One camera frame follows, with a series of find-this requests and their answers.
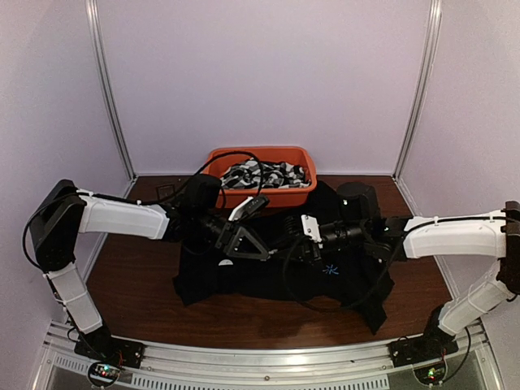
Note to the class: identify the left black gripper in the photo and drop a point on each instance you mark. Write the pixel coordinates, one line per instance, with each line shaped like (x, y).
(235, 240)

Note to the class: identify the aluminium corner post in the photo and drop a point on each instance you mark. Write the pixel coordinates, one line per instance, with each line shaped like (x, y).
(434, 21)
(95, 29)

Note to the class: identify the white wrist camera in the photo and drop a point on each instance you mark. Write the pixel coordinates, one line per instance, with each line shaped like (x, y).
(310, 228)
(248, 208)

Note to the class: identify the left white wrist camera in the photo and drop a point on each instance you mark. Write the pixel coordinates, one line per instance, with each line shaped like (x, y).
(248, 208)

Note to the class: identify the black white checkered shirt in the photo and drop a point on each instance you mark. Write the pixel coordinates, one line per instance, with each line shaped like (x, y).
(269, 175)

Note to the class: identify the right aluminium corner post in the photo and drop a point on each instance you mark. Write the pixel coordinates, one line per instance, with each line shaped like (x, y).
(434, 21)

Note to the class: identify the left aluminium corner post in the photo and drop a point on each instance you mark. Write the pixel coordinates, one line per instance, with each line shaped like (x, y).
(95, 29)

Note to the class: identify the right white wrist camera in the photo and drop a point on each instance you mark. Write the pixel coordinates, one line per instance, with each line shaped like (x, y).
(310, 228)

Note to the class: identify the black t-shirt blue logo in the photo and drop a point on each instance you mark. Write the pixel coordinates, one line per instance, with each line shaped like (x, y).
(356, 283)

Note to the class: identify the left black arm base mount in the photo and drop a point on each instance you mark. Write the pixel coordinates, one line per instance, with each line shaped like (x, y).
(106, 348)

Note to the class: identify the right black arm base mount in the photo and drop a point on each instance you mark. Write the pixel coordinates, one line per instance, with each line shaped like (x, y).
(413, 350)

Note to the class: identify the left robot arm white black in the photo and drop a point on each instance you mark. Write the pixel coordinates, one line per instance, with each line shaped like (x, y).
(68, 211)

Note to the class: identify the black brooch display tray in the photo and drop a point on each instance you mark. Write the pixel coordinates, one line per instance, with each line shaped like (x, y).
(165, 191)

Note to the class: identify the orange plastic bin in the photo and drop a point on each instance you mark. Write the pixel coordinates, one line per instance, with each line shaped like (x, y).
(220, 160)

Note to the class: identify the aluminium front rail frame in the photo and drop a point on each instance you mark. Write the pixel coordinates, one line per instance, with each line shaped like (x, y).
(355, 366)

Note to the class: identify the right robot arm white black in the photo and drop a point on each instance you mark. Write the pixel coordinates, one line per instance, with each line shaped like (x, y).
(493, 234)

